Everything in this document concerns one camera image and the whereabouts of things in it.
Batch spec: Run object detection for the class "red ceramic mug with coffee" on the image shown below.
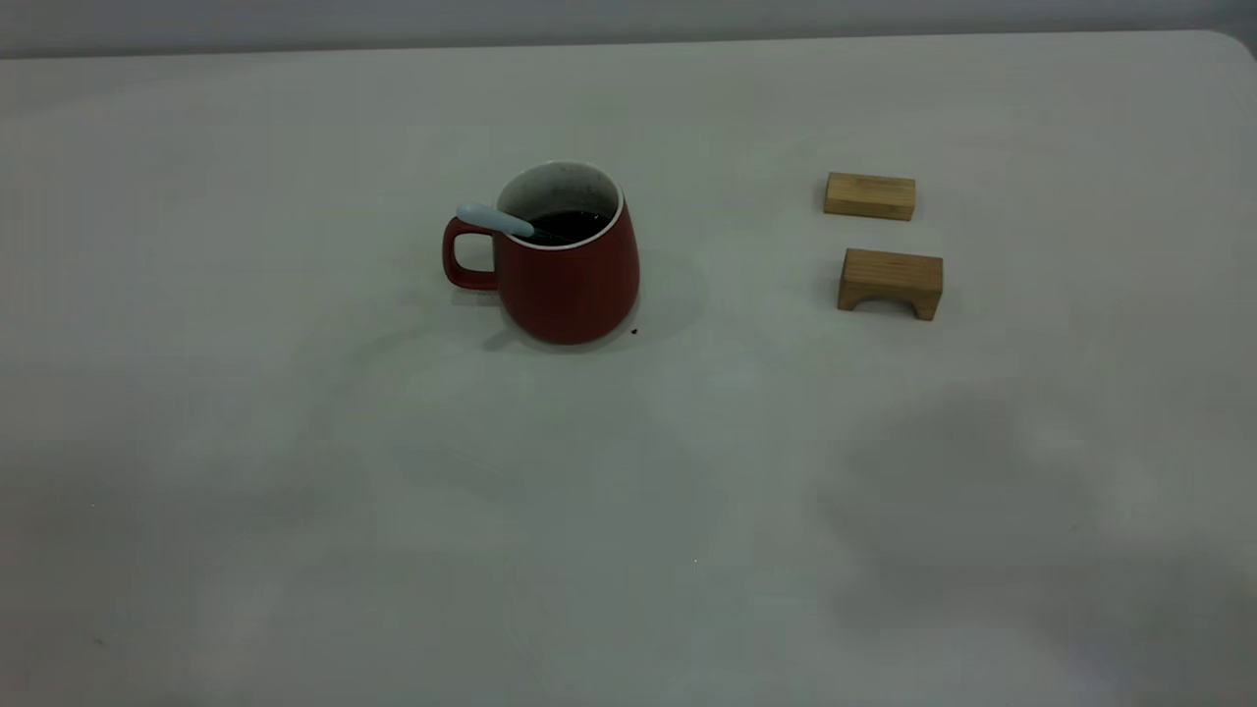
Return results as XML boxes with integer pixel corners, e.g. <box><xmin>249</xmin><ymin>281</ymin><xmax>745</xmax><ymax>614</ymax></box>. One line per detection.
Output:
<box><xmin>441</xmin><ymin>160</ymin><xmax>641</xmax><ymax>346</ymax></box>

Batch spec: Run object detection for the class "small grey spoon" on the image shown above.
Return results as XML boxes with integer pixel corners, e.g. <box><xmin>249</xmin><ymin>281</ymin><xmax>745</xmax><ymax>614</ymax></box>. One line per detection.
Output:
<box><xmin>457</xmin><ymin>203</ymin><xmax>590</xmax><ymax>245</ymax></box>

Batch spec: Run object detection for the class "arch-shaped wooden block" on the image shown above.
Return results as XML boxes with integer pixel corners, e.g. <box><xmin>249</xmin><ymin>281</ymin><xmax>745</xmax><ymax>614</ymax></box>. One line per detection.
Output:
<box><xmin>837</xmin><ymin>247</ymin><xmax>945</xmax><ymax>321</ymax></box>

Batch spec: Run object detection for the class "rectangular wooden block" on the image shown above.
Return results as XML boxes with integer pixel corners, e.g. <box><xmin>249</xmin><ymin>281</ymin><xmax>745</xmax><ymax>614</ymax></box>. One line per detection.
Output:
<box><xmin>823</xmin><ymin>172</ymin><xmax>917</xmax><ymax>222</ymax></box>

